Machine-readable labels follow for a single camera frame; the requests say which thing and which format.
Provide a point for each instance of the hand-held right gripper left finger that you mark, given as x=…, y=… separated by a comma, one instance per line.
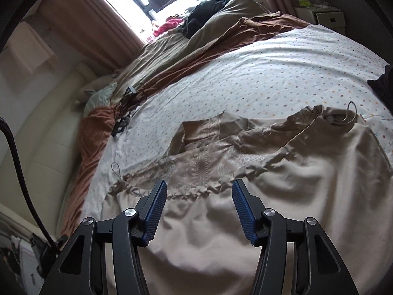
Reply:
x=155, y=209

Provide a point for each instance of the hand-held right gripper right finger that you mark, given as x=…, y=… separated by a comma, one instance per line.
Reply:
x=244, y=212

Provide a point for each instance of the beige jacket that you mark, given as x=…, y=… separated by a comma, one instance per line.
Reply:
x=307, y=175

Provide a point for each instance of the black folded clothes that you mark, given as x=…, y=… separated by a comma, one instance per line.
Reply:
x=383, y=83

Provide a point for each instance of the pale green pillow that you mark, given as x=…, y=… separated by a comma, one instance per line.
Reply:
x=101, y=96

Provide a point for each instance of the white dotted bedsheet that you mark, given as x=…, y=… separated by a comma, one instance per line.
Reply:
x=245, y=76

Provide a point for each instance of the cream leather headboard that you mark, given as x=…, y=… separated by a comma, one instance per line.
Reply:
x=40, y=135

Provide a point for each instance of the cream plush toy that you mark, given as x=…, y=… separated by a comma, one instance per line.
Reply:
x=92, y=84

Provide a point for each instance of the beige duvet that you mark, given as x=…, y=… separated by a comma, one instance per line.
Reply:
x=172, y=52

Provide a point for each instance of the pink cloth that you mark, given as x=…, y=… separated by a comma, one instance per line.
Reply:
x=167, y=26

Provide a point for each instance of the black crumpled garment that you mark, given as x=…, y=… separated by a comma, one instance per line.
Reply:
x=202, y=12

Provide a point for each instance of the cream hanging cloth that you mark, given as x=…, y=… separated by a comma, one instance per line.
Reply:
x=30, y=49

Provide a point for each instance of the white nightstand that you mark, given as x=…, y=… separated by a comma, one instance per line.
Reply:
x=325, y=18

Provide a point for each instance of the green packet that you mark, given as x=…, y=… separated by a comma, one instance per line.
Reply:
x=304, y=2

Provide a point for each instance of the grey wardrobe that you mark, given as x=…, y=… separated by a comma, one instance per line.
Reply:
x=362, y=21

